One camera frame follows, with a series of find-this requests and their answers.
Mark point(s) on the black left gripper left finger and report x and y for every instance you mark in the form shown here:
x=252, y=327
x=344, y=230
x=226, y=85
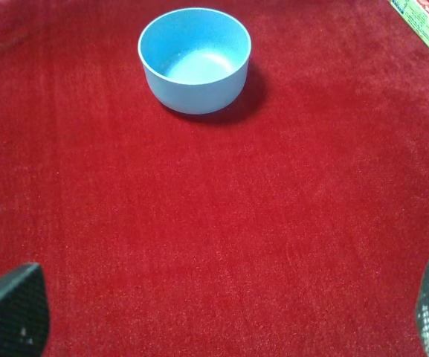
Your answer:
x=24, y=311

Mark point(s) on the red velvet tablecloth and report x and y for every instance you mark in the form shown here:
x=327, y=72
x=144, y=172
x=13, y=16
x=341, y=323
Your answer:
x=295, y=222

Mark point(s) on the green toothpaste box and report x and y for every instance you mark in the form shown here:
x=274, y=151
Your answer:
x=416, y=15

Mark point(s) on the light blue bowl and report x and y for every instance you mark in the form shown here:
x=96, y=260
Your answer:
x=195, y=59

